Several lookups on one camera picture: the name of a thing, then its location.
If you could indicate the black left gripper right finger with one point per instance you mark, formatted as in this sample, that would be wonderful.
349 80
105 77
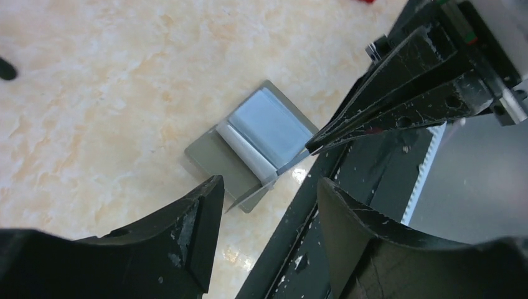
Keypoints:
397 261

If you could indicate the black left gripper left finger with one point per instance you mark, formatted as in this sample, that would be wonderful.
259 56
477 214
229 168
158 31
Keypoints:
166 254

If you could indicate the grey card holder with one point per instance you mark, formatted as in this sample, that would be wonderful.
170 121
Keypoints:
264 137

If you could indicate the pink music stand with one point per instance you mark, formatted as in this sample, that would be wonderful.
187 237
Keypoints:
8 72

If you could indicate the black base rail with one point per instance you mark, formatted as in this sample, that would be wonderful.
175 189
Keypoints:
313 236

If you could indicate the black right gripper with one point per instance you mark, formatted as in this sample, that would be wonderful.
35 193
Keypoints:
440 62

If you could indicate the aluminium frame rail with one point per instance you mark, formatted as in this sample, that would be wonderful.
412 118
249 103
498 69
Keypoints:
424 167

